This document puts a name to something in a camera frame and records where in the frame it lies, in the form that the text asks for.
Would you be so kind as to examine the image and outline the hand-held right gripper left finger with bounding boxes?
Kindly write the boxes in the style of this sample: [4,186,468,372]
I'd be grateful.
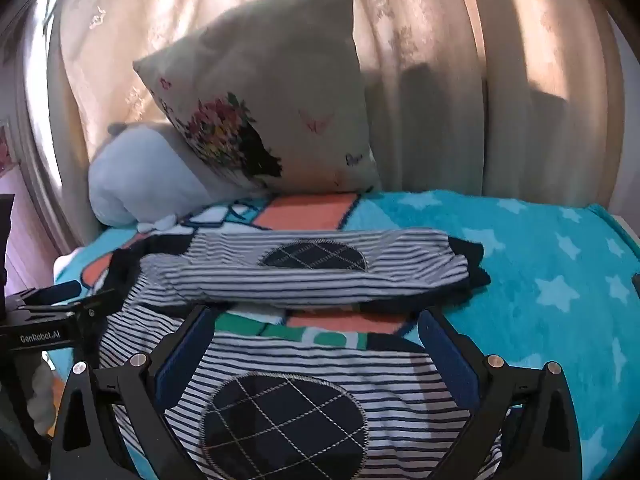
[50,304,221,480]

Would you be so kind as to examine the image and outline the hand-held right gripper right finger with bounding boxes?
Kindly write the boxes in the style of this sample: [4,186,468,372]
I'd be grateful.
[419,306,585,480]

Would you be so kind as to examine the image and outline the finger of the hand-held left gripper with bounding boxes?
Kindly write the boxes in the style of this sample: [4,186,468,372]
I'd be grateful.
[74,288,128,332]
[20,281,82,308]

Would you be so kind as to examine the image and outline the striped pants with navy patches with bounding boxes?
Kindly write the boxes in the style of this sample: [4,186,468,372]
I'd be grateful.
[97,227,503,480]

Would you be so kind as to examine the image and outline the pink cabinet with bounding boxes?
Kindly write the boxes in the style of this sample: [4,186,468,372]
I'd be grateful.
[0,162,63,301]

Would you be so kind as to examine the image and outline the turquoise printed star blanket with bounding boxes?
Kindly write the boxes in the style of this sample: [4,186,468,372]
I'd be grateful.
[50,189,640,480]

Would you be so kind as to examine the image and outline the pale blue plush toy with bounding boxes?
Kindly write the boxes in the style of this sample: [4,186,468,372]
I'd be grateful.
[89,121,273,234]

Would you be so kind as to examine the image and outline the beige floral print pillow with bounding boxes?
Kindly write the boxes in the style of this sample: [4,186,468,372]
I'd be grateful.
[132,0,383,196]

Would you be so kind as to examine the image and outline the beige curtain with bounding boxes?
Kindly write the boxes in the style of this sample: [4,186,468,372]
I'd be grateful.
[15,0,626,253]

